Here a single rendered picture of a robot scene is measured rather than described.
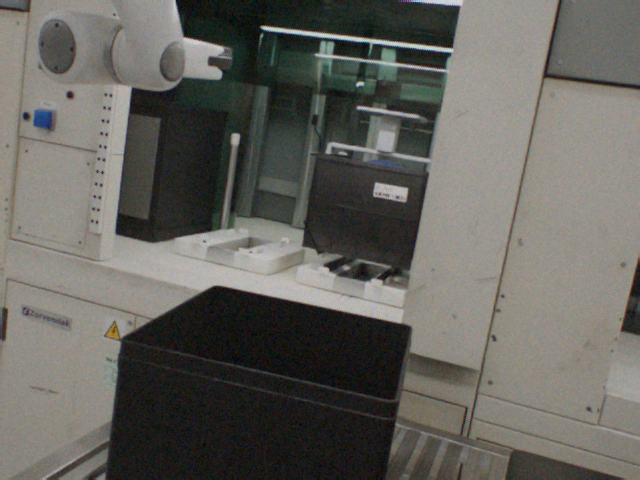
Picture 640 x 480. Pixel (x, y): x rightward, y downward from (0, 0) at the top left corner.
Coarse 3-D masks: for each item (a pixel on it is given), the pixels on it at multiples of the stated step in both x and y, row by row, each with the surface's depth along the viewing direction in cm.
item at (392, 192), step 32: (384, 128) 126; (320, 160) 122; (352, 160) 120; (416, 160) 126; (320, 192) 123; (352, 192) 121; (384, 192) 119; (416, 192) 117; (320, 224) 124; (352, 224) 122; (384, 224) 120; (416, 224) 118; (352, 256) 122; (384, 256) 120
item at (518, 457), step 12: (516, 456) 69; (528, 456) 70; (540, 456) 70; (516, 468) 66; (528, 468) 67; (540, 468) 67; (552, 468) 68; (564, 468) 68; (576, 468) 69; (588, 468) 69
